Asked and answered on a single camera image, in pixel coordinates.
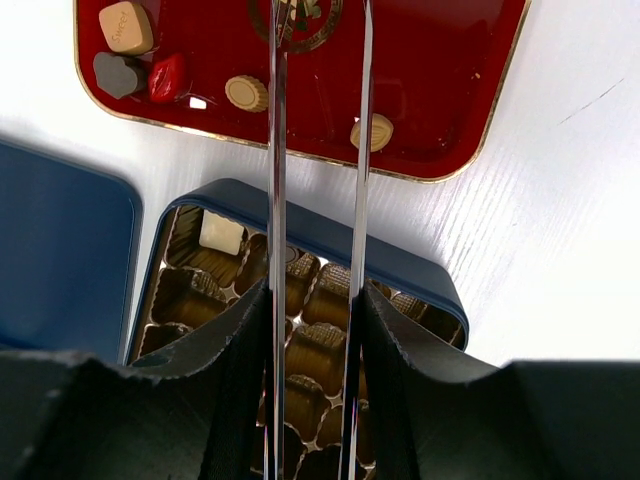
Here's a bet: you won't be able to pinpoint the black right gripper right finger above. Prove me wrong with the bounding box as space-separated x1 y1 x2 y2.
363 286 639 479

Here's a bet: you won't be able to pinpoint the tan fluted chocolate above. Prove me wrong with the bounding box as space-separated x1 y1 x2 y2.
225 75 269 113

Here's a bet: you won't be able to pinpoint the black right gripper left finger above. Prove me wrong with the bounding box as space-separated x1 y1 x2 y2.
1 282 268 479

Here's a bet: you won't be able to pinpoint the blue tin lid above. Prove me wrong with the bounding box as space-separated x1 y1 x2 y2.
1 141 143 363

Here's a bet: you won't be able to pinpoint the red tray lid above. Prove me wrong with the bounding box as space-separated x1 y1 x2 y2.
74 1 529 182

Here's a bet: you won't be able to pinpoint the metal tongs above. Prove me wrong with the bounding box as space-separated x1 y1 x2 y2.
263 1 374 479

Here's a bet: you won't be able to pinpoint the tan oval chocolate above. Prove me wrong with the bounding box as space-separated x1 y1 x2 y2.
350 113 394 152

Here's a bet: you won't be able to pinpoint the white square chocolate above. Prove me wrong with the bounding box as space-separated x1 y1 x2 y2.
199 211 245 256

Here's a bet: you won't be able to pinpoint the tan sweet square chocolate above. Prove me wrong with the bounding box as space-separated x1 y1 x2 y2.
99 1 154 56

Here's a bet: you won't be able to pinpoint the grey heart chocolate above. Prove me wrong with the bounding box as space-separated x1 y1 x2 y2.
93 52 147 99

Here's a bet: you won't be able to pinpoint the red lips chocolate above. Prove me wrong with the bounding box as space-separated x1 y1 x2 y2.
148 53 189 104

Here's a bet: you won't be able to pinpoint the blue chocolate tin box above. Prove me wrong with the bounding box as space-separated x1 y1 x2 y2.
126 179 469 479

